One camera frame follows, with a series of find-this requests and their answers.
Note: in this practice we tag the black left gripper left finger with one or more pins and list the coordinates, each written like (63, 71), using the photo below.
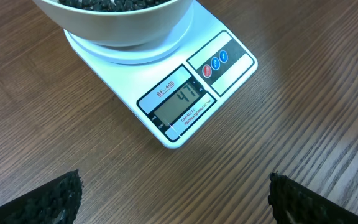
(57, 201)

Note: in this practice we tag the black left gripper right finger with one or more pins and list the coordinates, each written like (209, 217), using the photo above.
(293, 203)

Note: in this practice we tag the white digital kitchen scale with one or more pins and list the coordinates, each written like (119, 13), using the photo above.
(175, 84)

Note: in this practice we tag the black beans in bowl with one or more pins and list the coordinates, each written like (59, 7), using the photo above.
(111, 5)

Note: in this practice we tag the white bowl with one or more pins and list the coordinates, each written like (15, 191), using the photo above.
(117, 29)

